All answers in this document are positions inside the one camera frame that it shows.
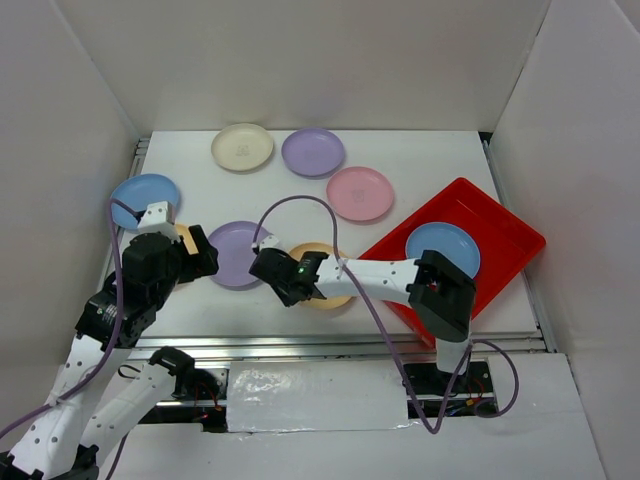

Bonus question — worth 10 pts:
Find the purple plate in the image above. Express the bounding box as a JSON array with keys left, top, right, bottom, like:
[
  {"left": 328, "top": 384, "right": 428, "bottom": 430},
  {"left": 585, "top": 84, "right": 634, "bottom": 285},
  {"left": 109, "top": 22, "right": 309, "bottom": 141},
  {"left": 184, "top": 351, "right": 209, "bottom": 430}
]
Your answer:
[
  {"left": 281, "top": 128, "right": 346, "bottom": 178},
  {"left": 208, "top": 220, "right": 259, "bottom": 290}
]

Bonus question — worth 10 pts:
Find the orange plate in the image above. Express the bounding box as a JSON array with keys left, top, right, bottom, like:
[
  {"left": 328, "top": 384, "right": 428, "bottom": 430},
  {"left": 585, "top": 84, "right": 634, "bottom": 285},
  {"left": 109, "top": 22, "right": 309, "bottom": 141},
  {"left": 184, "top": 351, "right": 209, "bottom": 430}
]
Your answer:
[
  {"left": 289, "top": 242, "right": 351, "bottom": 310},
  {"left": 175, "top": 223, "right": 199, "bottom": 255}
]

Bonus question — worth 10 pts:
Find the blue plate with bear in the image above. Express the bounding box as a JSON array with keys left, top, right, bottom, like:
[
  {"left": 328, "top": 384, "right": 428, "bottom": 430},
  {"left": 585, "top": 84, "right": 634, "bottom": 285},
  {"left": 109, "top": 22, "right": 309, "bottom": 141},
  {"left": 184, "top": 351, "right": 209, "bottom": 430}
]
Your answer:
[{"left": 405, "top": 222, "right": 481, "bottom": 278}]

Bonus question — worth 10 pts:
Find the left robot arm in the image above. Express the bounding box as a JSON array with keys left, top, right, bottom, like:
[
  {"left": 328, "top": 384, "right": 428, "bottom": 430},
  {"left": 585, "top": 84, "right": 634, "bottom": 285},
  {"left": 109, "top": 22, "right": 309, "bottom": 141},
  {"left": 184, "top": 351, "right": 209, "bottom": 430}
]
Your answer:
[{"left": 1, "top": 225, "right": 220, "bottom": 479}]

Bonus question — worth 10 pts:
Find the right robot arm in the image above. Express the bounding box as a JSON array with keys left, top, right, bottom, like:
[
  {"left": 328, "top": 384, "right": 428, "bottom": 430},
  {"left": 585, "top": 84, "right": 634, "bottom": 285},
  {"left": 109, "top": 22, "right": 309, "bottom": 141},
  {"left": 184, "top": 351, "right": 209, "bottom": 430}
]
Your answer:
[{"left": 249, "top": 248, "right": 476, "bottom": 392}]

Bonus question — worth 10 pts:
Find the red plastic bin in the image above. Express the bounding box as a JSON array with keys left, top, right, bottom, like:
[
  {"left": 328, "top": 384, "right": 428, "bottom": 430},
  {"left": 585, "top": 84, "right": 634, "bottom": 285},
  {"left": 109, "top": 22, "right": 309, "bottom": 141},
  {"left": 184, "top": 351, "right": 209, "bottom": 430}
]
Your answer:
[{"left": 345, "top": 177, "right": 545, "bottom": 339}]

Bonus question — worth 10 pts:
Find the blue plate at left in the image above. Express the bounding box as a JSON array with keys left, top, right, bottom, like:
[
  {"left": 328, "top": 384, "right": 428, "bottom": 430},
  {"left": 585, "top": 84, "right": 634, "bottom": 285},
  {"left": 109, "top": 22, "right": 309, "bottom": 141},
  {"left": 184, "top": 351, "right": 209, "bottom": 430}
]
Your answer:
[{"left": 111, "top": 173, "right": 180, "bottom": 219}]

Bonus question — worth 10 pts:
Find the cream plate at back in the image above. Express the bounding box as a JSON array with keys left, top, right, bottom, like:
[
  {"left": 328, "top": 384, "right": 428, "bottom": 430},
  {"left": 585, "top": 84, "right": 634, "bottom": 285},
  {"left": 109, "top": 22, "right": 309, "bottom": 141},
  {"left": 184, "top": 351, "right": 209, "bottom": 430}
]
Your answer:
[{"left": 211, "top": 123, "right": 274, "bottom": 173}]

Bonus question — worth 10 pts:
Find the pink plate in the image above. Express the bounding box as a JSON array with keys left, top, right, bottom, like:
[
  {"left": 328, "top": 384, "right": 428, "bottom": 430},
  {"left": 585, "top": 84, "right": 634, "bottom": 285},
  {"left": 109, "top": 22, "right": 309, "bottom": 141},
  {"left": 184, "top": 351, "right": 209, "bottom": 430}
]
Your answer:
[{"left": 326, "top": 166, "right": 395, "bottom": 222}]

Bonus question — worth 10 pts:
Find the white tape patch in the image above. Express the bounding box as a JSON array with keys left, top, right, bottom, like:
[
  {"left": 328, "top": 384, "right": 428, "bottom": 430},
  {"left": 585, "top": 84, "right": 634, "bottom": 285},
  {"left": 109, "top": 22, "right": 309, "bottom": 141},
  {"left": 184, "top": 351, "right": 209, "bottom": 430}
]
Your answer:
[{"left": 226, "top": 360, "right": 409, "bottom": 433}]

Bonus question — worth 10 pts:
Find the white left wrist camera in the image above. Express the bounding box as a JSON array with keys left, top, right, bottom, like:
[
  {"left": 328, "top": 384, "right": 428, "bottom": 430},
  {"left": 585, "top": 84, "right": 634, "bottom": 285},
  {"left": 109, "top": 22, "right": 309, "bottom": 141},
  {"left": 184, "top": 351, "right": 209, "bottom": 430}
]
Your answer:
[{"left": 137, "top": 201, "right": 178, "bottom": 240}]

